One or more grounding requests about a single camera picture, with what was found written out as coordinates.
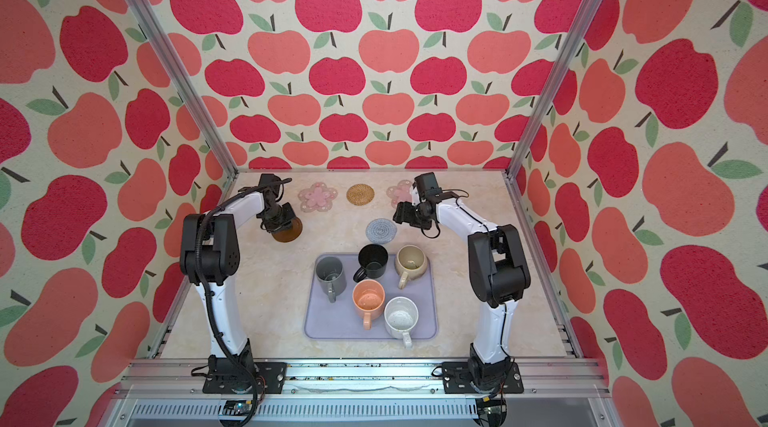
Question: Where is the white mug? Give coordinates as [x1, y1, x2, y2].
[384, 296, 419, 349]

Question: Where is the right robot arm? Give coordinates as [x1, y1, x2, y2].
[393, 198, 531, 392]

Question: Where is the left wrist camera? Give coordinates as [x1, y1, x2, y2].
[257, 173, 284, 196]

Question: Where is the aluminium frame post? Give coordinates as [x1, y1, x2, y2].
[125, 0, 238, 181]
[504, 0, 602, 182]

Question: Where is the front aluminium rail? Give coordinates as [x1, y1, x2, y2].
[96, 357, 622, 426]

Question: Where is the black mug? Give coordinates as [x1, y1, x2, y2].
[353, 244, 389, 282]

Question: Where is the grey mug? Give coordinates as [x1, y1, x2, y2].
[315, 256, 347, 303]

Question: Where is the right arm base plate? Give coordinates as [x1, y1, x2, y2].
[433, 362, 525, 395]

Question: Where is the grey round knitted coaster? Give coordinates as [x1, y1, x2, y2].
[365, 218, 397, 245]

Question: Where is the beige mug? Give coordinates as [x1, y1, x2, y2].
[395, 245, 429, 289]

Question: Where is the left aluminium frame post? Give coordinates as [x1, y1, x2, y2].
[125, 0, 238, 181]

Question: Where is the right aluminium frame post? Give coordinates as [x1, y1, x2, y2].
[504, 0, 602, 182]

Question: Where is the orange mug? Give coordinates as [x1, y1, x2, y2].
[353, 279, 386, 330]

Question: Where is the lavender silicone tray mat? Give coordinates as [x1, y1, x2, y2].
[304, 253, 438, 341]

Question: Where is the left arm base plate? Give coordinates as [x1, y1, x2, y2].
[202, 359, 286, 395]

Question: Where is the brown round coaster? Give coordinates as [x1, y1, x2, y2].
[272, 217, 303, 243]

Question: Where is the pink flower coaster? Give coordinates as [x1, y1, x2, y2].
[298, 182, 338, 213]
[386, 180, 413, 208]

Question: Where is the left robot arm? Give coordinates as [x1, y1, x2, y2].
[179, 180, 295, 394]

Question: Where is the woven rattan round coaster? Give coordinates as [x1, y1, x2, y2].
[346, 183, 375, 206]

